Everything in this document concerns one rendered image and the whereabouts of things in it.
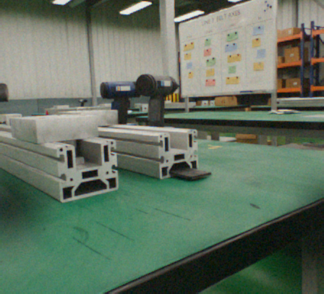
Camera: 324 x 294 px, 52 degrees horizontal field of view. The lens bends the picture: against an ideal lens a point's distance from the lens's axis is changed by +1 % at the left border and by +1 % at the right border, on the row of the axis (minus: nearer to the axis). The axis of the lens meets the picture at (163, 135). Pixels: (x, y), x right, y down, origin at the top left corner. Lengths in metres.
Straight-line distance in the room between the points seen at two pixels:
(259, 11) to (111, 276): 3.67
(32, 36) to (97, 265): 12.87
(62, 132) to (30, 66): 12.31
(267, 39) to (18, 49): 10.32
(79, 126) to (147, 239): 0.29
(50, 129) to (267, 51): 3.30
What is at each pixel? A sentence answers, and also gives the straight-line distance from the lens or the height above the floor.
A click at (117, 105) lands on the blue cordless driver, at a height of 0.92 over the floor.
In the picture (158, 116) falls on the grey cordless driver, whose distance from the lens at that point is 0.90.
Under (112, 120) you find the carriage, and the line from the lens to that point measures 0.92.
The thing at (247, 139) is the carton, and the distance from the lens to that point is 4.86.
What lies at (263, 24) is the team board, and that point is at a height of 1.66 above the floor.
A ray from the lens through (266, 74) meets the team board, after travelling 3.72.
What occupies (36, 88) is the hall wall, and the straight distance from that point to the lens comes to 12.89.
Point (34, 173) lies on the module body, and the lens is 0.63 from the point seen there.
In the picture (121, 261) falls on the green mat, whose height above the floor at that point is 0.78.
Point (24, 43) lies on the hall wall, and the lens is 12.97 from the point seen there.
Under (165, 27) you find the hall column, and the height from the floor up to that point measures 2.93.
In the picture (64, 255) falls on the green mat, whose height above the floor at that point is 0.78.
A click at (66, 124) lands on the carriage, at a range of 0.59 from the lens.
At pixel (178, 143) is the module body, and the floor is 0.84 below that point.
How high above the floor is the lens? 0.93
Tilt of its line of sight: 6 degrees down
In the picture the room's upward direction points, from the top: 3 degrees counter-clockwise
